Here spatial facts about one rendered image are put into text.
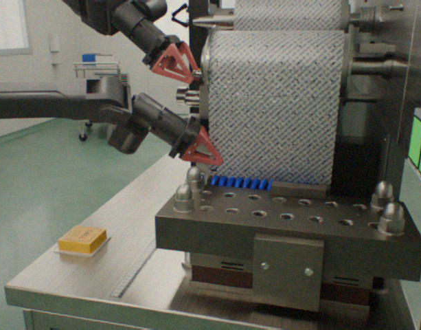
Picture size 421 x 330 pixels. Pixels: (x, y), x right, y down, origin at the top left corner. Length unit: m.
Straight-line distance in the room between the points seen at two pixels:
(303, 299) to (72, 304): 0.37
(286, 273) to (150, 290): 0.23
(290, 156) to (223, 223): 0.22
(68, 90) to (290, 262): 0.47
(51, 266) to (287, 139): 0.50
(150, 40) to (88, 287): 0.48
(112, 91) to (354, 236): 0.47
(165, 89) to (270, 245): 6.22
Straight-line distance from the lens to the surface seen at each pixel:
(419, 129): 0.56
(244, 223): 0.66
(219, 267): 0.71
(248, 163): 0.82
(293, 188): 0.77
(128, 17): 0.89
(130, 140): 0.83
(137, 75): 6.94
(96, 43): 7.20
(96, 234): 0.88
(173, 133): 0.79
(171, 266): 0.80
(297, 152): 0.80
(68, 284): 0.79
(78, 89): 0.78
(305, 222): 0.67
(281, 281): 0.67
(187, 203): 0.68
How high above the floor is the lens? 1.31
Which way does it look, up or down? 18 degrees down
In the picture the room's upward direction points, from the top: straight up
